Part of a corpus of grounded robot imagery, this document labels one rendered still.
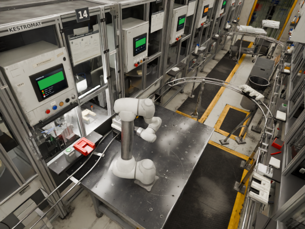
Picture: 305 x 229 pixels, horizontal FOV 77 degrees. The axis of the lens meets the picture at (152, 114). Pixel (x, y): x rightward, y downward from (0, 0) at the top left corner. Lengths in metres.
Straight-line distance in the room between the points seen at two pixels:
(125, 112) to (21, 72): 0.72
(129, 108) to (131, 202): 0.85
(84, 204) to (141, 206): 1.02
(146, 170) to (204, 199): 1.23
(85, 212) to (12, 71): 1.80
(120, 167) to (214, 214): 1.42
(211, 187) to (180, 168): 0.88
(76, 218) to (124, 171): 1.06
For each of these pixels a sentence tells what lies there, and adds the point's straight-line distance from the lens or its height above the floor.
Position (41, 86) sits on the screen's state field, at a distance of 1.51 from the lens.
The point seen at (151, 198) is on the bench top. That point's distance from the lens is 1.89.
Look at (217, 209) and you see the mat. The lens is 2.75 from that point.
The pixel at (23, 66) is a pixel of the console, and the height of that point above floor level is 1.80.
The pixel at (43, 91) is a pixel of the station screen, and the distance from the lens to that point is 1.53.
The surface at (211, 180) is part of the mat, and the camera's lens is 2.94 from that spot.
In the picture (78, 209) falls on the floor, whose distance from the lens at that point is 2.68.
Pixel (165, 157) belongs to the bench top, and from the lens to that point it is 2.15.
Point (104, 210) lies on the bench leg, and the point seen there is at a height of 0.25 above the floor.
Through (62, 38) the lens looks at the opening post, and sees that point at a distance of 1.56.
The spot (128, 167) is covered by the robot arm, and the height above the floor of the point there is 0.93.
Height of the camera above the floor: 2.37
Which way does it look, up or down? 40 degrees down
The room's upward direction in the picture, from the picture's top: 5 degrees clockwise
